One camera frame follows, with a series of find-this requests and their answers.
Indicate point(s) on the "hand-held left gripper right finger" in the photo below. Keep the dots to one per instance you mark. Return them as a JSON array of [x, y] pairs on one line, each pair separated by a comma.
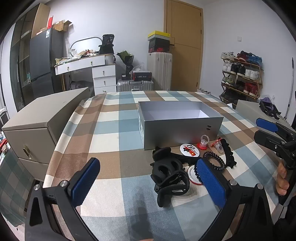
[[210, 183]]

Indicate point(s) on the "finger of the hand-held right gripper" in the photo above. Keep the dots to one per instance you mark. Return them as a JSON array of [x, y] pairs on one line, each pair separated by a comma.
[[266, 138], [266, 124]]

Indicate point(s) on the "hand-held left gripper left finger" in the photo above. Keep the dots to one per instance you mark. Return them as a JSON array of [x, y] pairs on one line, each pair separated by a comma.
[[85, 180]]

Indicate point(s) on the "white red-rimmed round badge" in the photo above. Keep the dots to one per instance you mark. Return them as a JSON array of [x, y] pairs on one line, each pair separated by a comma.
[[192, 175]]

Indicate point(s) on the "black toothed headband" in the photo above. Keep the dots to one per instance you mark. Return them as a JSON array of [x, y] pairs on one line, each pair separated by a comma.
[[227, 153]]

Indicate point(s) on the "white printed round badge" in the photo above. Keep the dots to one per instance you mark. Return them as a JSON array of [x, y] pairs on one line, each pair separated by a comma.
[[190, 150]]

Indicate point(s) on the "large black claw clip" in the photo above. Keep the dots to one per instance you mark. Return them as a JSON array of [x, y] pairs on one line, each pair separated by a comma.
[[161, 178]]

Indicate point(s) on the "silver cardboard box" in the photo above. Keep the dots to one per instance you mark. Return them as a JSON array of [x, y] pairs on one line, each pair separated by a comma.
[[175, 132]]

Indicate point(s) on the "person's right hand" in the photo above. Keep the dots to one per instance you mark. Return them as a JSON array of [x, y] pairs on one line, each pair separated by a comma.
[[281, 180]]

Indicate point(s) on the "black purple bag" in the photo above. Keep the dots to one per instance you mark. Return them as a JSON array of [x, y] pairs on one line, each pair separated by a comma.
[[268, 105]]

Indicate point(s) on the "beige drawer cabinet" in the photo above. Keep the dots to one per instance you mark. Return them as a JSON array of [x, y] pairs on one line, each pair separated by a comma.
[[34, 134], [248, 111]]

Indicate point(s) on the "black pole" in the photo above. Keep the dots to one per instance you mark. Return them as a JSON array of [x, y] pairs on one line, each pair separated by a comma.
[[290, 88]]

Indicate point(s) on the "checked tablecloth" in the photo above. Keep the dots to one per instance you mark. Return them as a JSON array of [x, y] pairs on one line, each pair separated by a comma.
[[115, 148]]

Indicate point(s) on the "wooden shoe rack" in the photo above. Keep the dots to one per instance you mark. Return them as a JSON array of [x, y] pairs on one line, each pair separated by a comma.
[[260, 74]]

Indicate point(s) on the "rows of shoes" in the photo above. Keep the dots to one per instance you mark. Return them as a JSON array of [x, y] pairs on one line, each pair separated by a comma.
[[240, 69]]

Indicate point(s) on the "pile of floor shoes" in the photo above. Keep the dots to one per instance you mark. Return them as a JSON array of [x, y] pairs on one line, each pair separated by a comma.
[[204, 90]]

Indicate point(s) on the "green checked cloth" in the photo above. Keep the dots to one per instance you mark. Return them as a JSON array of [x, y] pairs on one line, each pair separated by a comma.
[[13, 185]]

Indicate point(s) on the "grey bag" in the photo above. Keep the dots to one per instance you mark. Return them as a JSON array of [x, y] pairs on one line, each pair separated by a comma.
[[79, 85]]

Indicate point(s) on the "wooden stick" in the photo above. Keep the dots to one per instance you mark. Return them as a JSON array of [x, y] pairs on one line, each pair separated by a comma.
[[62, 82]]

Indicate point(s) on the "white dressing table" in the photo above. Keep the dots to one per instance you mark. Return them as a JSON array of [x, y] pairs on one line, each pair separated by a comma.
[[104, 76]]

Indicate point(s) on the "silver suitcase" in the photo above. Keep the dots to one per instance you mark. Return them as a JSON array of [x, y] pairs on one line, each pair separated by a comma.
[[136, 86]]

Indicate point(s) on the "wooden door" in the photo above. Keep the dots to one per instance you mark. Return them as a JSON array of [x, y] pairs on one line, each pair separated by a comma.
[[185, 46]]

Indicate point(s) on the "black red flat box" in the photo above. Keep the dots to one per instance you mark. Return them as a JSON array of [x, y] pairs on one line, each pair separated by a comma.
[[141, 76]]

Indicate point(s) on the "white suitcase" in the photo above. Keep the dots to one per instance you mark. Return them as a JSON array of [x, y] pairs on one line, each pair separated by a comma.
[[159, 71]]

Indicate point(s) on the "white ribbed canister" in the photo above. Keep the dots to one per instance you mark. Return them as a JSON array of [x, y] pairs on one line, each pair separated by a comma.
[[109, 59]]

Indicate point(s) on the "white plastic bag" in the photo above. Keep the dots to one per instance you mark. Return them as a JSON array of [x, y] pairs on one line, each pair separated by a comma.
[[140, 68]]

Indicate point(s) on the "dresser clutter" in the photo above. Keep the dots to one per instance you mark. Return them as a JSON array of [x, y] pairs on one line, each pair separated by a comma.
[[78, 55]]

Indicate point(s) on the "dark grey fridge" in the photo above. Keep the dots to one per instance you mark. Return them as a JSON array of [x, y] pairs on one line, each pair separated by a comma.
[[45, 60]]

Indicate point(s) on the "dark wrapped bouquet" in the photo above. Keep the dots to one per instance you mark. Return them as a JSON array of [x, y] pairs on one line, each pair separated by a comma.
[[127, 59]]

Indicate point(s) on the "red black shoebox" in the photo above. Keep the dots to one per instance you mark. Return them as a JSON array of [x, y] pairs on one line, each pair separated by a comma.
[[158, 49]]

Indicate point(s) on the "oval mirror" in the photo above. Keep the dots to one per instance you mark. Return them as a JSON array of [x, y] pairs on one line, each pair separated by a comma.
[[85, 45]]

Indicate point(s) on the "tall glass-door cabinet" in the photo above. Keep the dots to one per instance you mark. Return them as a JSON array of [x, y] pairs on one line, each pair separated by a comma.
[[20, 53]]

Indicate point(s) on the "open cardboard box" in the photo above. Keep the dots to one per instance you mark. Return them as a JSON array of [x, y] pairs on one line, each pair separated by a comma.
[[61, 26]]

